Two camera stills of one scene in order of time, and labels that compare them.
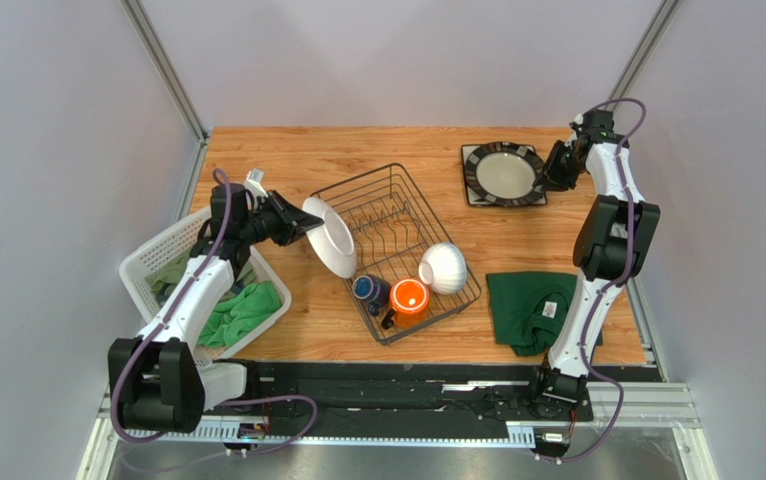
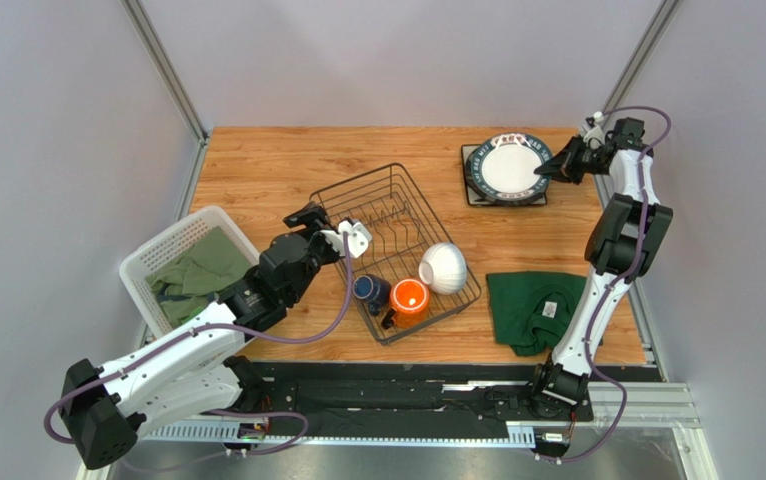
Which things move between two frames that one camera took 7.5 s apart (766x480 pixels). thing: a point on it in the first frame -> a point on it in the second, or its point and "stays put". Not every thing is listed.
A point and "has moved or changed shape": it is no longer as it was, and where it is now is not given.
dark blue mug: (372, 289) stays put
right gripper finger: (545, 182) -> (560, 166)
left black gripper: (292, 222) -> (313, 217)
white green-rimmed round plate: (332, 239) has moved or changed shape
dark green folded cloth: (531, 311) stays put
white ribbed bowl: (443, 267) stays put
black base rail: (396, 400) stays put
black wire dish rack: (407, 274) stays put
